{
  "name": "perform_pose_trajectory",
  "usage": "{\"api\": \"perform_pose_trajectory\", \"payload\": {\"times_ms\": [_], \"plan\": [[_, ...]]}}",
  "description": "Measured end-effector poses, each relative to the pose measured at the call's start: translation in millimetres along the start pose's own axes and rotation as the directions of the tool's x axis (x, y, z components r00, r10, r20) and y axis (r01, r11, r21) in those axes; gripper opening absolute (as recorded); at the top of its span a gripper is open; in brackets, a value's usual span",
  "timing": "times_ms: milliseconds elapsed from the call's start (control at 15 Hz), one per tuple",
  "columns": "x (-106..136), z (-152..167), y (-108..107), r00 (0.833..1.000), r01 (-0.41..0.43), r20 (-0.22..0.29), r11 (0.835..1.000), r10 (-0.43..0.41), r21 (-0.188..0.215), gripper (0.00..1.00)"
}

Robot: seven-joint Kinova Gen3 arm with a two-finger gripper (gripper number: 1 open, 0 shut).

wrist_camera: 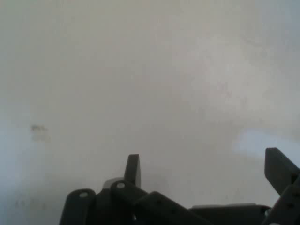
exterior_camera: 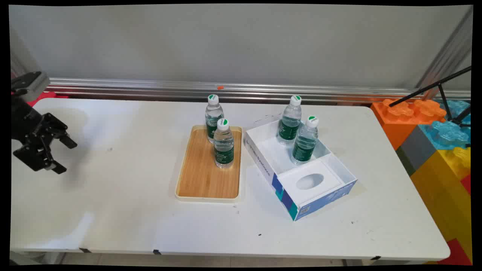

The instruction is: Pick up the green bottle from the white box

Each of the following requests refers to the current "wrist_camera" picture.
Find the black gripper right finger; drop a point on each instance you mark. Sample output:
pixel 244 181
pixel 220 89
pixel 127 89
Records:
pixel 281 173

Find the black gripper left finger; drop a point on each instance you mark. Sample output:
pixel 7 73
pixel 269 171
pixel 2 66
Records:
pixel 126 201

